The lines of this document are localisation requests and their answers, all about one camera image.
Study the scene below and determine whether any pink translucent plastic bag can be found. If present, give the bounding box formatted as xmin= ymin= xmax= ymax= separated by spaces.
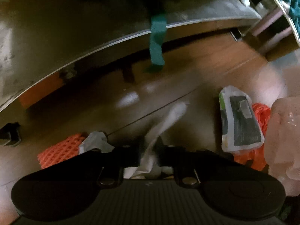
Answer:
xmin=264 ymin=97 xmax=299 ymax=197

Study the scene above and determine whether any orange foam fruit net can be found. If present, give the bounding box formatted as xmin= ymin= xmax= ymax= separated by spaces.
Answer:
xmin=37 ymin=133 xmax=87 ymax=169

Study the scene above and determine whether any orange mesh net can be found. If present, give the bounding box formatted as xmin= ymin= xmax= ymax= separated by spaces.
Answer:
xmin=233 ymin=103 xmax=271 ymax=171

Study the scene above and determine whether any white green snack bag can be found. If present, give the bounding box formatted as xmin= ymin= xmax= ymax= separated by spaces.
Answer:
xmin=219 ymin=85 xmax=255 ymax=154

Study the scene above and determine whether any grey metal bed frame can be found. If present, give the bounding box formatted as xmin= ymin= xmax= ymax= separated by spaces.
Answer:
xmin=1 ymin=0 xmax=260 ymax=109

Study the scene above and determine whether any teal fabric strap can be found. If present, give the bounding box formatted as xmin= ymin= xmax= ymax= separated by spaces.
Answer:
xmin=148 ymin=14 xmax=168 ymax=67

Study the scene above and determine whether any white tissue paper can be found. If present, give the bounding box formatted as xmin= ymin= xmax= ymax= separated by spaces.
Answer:
xmin=123 ymin=102 xmax=187 ymax=179

